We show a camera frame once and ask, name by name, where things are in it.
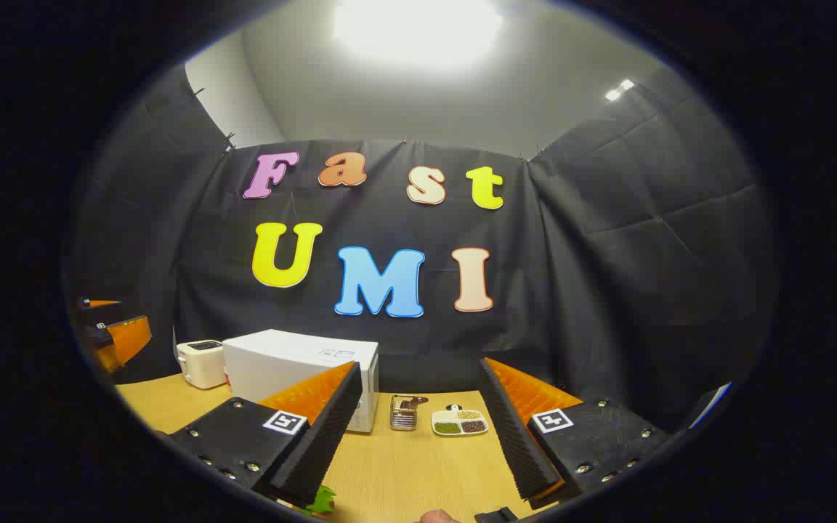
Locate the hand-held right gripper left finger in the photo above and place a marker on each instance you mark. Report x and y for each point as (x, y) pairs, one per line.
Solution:
(320, 436)

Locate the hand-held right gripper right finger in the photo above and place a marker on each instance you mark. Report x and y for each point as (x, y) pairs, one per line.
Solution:
(513, 428)

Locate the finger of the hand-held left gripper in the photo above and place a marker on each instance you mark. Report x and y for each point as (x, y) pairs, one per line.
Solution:
(97, 303)
(128, 341)

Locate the large ceiling light panel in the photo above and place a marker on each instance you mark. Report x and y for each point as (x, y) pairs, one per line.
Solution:
(418, 29)

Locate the small ceiling light panel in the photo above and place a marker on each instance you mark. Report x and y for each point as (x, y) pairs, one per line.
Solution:
(618, 90)

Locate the white microwave oven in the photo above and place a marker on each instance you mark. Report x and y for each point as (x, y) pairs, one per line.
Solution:
(280, 363)

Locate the white toaster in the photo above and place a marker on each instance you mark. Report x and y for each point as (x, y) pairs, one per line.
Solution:
(200, 367)

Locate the green lettuce leaf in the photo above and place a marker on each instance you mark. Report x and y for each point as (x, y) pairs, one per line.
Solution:
(322, 501)

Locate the black backdrop cloth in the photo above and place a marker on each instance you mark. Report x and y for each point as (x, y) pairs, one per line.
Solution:
(593, 290)

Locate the white divided dish of beans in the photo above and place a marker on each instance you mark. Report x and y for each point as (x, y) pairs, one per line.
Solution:
(460, 423)

